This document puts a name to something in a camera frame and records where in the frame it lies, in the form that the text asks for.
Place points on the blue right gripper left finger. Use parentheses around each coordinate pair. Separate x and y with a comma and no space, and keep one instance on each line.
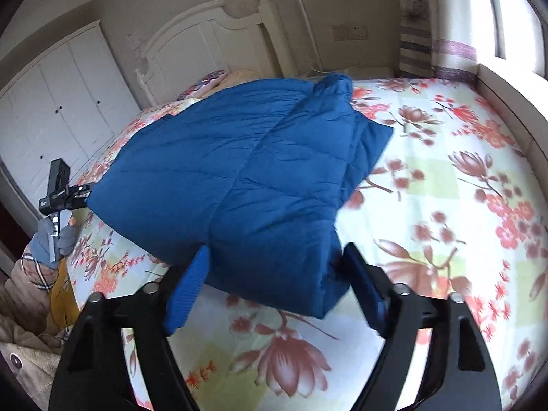
(186,284)

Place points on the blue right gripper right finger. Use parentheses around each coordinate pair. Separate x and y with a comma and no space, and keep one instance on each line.
(370,286)

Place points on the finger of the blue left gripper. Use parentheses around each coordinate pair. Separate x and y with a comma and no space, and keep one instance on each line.
(80,193)

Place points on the blue quilted puffer jacket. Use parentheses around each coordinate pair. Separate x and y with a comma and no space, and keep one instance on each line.
(255,173)

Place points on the grey gloved left hand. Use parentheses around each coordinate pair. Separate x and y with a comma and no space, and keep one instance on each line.
(39,247)

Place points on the white wardrobe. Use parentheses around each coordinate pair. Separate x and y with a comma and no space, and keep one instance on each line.
(70,103)

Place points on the floral bed quilt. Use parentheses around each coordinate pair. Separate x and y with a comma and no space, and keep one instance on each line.
(455,205)

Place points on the patterned round cushion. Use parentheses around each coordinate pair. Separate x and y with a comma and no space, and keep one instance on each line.
(204,85)

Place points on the cream fluffy pillow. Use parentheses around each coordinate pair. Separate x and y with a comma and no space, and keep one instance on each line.
(238,77)

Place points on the white wooden headboard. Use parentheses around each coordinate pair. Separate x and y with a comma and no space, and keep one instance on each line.
(204,39)

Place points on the white bedside table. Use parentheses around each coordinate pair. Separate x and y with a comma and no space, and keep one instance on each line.
(363,73)

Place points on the slim white desk lamp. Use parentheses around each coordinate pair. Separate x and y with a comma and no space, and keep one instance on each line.
(311,35)

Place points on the patterned window curtain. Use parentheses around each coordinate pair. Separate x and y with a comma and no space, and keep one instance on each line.
(445,39)

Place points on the wall power socket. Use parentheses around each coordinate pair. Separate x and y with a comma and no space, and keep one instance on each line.
(350,32)

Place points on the window with dark frame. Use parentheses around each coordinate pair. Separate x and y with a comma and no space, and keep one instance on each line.
(519,35)

